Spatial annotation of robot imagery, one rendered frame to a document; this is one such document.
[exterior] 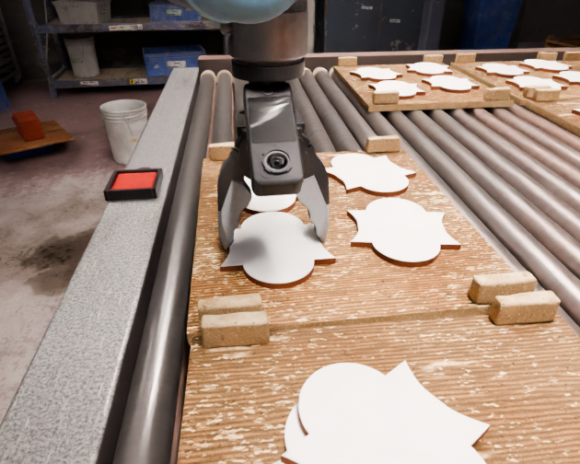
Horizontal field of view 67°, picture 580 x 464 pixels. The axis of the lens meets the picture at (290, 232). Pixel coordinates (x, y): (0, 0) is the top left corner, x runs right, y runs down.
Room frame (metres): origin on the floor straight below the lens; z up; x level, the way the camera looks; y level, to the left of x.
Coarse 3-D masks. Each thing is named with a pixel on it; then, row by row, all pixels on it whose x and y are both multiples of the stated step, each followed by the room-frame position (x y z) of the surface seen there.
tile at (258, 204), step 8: (248, 184) 0.58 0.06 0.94; (256, 200) 0.53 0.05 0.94; (264, 200) 0.53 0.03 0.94; (272, 200) 0.53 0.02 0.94; (280, 200) 0.53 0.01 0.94; (288, 200) 0.53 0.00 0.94; (296, 200) 0.54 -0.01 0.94; (248, 208) 0.51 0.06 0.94; (256, 208) 0.51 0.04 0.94; (264, 208) 0.51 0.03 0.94; (272, 208) 0.51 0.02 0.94; (280, 208) 0.51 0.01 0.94; (288, 208) 0.51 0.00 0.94
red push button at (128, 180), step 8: (120, 176) 0.64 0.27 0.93; (128, 176) 0.64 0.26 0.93; (136, 176) 0.64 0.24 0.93; (144, 176) 0.64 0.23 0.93; (152, 176) 0.64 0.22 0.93; (120, 184) 0.61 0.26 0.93; (128, 184) 0.61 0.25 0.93; (136, 184) 0.61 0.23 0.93; (144, 184) 0.61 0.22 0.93; (152, 184) 0.61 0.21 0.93
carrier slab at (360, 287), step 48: (336, 192) 0.57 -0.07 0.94; (432, 192) 0.57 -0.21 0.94; (336, 240) 0.44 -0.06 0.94; (480, 240) 0.44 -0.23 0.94; (192, 288) 0.35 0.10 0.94; (240, 288) 0.35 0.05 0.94; (288, 288) 0.35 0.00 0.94; (336, 288) 0.35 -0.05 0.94; (384, 288) 0.35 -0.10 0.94; (432, 288) 0.35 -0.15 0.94; (192, 336) 0.29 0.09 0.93
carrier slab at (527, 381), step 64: (448, 320) 0.31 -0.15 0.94; (192, 384) 0.23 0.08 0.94; (256, 384) 0.23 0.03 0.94; (448, 384) 0.23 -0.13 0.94; (512, 384) 0.23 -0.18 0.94; (576, 384) 0.23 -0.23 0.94; (192, 448) 0.18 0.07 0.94; (256, 448) 0.18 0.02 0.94; (512, 448) 0.18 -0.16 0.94; (576, 448) 0.18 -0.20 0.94
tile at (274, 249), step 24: (264, 216) 0.49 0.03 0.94; (288, 216) 0.49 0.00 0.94; (240, 240) 0.43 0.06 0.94; (264, 240) 0.43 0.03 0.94; (288, 240) 0.43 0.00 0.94; (312, 240) 0.43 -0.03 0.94; (240, 264) 0.38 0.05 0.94; (264, 264) 0.38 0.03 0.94; (288, 264) 0.38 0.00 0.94; (312, 264) 0.38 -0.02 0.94
